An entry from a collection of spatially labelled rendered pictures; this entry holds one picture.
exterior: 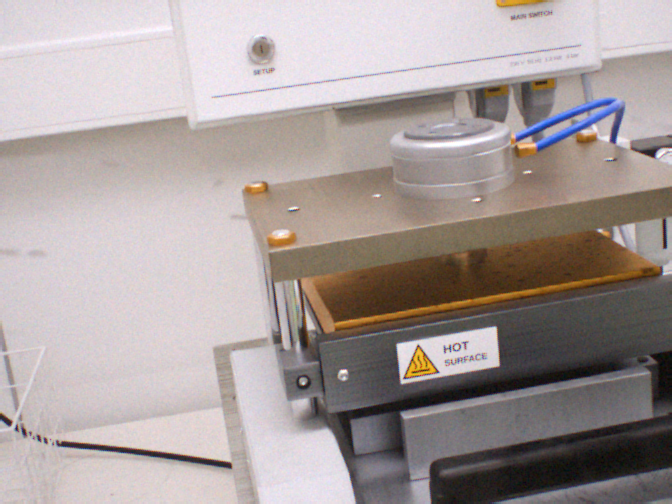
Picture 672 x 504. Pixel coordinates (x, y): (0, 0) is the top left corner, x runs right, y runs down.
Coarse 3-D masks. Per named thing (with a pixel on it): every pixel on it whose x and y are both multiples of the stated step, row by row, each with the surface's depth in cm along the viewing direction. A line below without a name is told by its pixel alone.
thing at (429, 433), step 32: (576, 384) 61; (608, 384) 61; (640, 384) 61; (416, 416) 59; (448, 416) 60; (480, 416) 60; (512, 416) 60; (544, 416) 61; (576, 416) 61; (608, 416) 61; (640, 416) 62; (416, 448) 60; (448, 448) 60; (480, 448) 61; (352, 480) 61; (384, 480) 61; (416, 480) 60; (608, 480) 58; (640, 480) 57
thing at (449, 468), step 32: (512, 448) 54; (544, 448) 54; (576, 448) 54; (608, 448) 54; (640, 448) 54; (448, 480) 53; (480, 480) 53; (512, 480) 53; (544, 480) 54; (576, 480) 54
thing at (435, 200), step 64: (448, 128) 68; (576, 128) 68; (256, 192) 74; (320, 192) 72; (384, 192) 69; (448, 192) 65; (512, 192) 65; (576, 192) 63; (640, 192) 62; (320, 256) 60; (384, 256) 60
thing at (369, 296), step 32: (448, 256) 69; (480, 256) 69; (512, 256) 70; (544, 256) 69; (576, 256) 68; (608, 256) 67; (640, 256) 66; (320, 288) 68; (352, 288) 67; (384, 288) 66; (416, 288) 66; (448, 288) 65; (480, 288) 64; (512, 288) 63; (544, 288) 63; (576, 288) 63; (320, 320) 68; (352, 320) 61; (384, 320) 62
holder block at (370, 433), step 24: (312, 336) 78; (624, 360) 67; (648, 360) 66; (504, 384) 66; (528, 384) 65; (360, 408) 65; (384, 408) 64; (408, 408) 64; (360, 432) 64; (384, 432) 64
